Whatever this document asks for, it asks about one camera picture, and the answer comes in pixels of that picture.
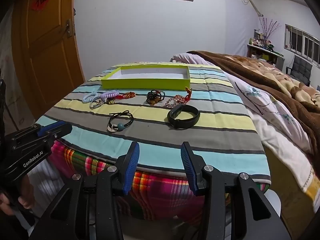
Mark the white floral quilt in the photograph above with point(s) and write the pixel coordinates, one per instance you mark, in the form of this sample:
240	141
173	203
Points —
275	120

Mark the dark grey chair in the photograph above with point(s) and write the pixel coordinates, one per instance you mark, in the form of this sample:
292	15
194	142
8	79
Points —
301	68

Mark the wooden door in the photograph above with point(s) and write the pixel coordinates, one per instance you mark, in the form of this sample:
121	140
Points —
50	55

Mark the white wall pipe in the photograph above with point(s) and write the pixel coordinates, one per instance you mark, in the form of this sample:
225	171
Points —
252	1

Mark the pink flower branches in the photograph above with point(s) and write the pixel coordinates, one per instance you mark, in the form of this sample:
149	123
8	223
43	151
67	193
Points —
268	28

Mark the metal door latch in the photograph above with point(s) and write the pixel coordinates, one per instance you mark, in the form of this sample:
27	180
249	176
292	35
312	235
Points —
68	28

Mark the person's left hand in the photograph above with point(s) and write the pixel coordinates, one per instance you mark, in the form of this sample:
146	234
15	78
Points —
26	200

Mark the lime green shallow box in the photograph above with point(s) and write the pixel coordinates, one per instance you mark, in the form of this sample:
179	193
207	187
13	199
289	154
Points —
150	83

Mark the pink pillow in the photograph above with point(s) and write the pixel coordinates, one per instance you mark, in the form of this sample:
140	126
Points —
185	57

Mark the cluttered wooden shelf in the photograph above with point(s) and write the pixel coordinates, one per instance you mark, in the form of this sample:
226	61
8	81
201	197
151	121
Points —
262	52

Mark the brown patterned blanket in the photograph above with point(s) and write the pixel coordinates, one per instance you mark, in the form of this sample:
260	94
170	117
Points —
275	80

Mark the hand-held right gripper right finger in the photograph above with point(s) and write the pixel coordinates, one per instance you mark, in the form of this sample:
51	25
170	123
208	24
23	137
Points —
188	165

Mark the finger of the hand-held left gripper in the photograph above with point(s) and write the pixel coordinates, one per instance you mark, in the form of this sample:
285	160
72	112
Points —
51	127
61	132

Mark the black fitness band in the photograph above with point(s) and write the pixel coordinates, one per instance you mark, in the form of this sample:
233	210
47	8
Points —
180	125

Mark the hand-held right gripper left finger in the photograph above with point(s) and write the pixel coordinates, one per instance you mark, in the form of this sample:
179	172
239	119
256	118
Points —
131	165

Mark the red orange ornament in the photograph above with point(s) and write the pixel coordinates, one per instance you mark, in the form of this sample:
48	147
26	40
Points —
188	95

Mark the barred window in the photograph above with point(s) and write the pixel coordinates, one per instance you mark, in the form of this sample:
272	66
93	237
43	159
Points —
302	42

